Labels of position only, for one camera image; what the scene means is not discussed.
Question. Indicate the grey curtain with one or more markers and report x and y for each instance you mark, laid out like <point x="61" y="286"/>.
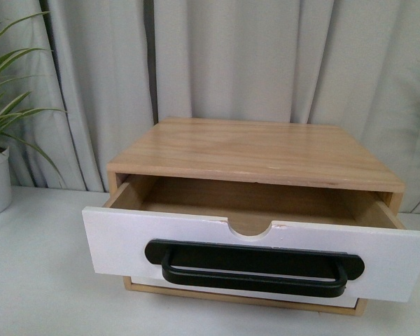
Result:
<point x="107" y="70"/>

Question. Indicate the white drawer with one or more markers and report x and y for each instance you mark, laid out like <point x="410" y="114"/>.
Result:
<point x="356" y="222"/>

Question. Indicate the wooden drawer cabinet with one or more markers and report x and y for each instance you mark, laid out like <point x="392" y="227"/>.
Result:
<point x="314" y="156"/>

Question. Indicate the black drawer handle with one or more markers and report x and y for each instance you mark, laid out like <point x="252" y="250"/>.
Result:
<point x="320" y="274"/>

